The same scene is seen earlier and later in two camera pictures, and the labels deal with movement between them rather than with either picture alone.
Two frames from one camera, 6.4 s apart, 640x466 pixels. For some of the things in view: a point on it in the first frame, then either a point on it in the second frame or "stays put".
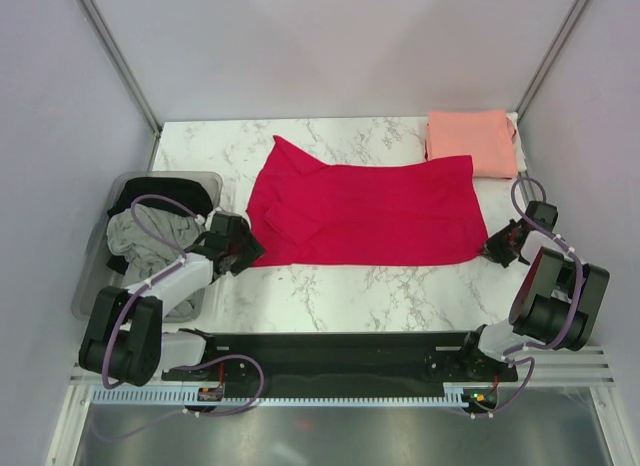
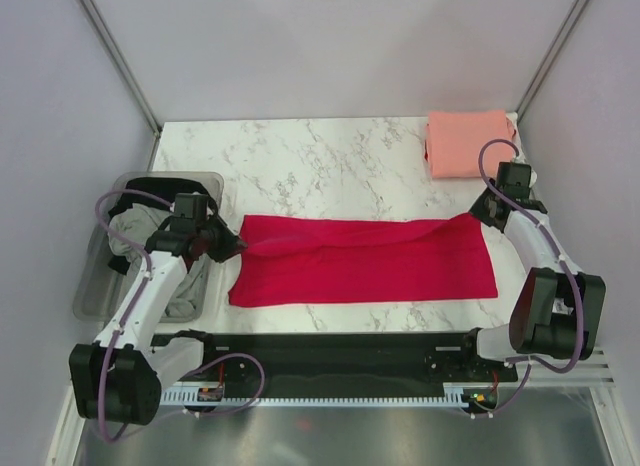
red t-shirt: [306, 213] → [304, 259]
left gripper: [253, 250] → [232, 244]
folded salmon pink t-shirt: [488, 136] stays put
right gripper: [491, 248] → [478, 211]
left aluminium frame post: [140, 96] stays put
